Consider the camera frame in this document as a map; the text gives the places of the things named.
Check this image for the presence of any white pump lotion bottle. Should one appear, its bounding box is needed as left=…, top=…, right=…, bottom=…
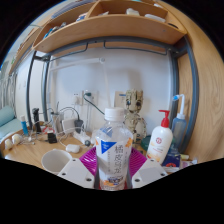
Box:
left=145, top=109, right=174, bottom=165

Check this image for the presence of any blue spray bottle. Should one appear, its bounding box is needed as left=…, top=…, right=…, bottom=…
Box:
left=170, top=93, right=188, bottom=148

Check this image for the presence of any black plug adapter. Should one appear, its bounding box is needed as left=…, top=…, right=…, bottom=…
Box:
left=73, top=119, right=84, bottom=134

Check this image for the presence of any grey metal frame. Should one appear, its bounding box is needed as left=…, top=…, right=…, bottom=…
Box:
left=25, top=35, right=200, bottom=154

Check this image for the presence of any white wall card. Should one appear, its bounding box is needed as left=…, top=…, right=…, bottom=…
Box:
left=114, top=91, right=127, bottom=108

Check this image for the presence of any black upright device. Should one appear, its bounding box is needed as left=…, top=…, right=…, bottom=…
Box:
left=31, top=107, right=43, bottom=134

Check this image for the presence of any bed with teal bedding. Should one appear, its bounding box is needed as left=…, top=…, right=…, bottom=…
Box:
left=0, top=105, right=24, bottom=141

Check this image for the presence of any small black box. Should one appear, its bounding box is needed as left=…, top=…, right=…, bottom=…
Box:
left=46, top=131, right=58, bottom=144

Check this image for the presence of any white power strip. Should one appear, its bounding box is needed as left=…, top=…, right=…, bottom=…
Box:
left=73, top=131, right=92, bottom=145

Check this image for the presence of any small white round object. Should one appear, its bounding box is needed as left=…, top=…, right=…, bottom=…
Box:
left=3, top=138, right=14, bottom=150
left=11, top=133, right=24, bottom=145

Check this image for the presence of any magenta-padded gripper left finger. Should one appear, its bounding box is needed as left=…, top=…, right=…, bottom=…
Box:
left=57, top=146, right=98, bottom=190

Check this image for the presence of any small blue bottle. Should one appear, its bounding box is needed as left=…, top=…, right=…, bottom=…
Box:
left=19, top=115, right=30, bottom=137

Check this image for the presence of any white power adapter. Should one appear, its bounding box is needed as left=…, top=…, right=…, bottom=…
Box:
left=62, top=118, right=77, bottom=134

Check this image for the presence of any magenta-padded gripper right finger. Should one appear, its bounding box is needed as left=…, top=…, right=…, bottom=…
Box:
left=127, top=147, right=168, bottom=190

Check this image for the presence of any white mug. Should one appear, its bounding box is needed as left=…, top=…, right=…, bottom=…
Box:
left=40, top=148, right=73, bottom=176

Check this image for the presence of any white earbud case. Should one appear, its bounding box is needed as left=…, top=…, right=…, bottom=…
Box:
left=65, top=143, right=81, bottom=154

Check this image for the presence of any small blue box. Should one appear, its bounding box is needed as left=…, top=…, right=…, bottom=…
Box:
left=163, top=146, right=183, bottom=168

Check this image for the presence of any white wall outlet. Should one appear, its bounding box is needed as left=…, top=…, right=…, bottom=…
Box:
left=82, top=89, right=98, bottom=105
left=71, top=92, right=83, bottom=106

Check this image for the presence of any metal cup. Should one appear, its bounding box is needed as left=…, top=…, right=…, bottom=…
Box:
left=53, top=111, right=64, bottom=134

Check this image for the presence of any wooden shelf unit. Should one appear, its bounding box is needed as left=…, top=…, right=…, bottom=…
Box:
left=32, top=0, right=188, bottom=54

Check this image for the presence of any clear plastic drink bottle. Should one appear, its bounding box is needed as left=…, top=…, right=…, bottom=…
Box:
left=94, top=106, right=134, bottom=192

